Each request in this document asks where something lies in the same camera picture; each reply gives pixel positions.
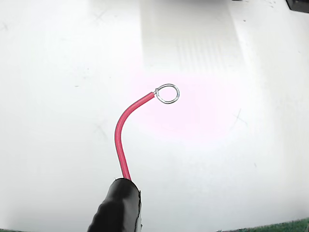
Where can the black plastic fixture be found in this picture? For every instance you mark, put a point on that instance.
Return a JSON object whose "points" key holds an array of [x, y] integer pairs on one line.
{"points": [[299, 4]]}

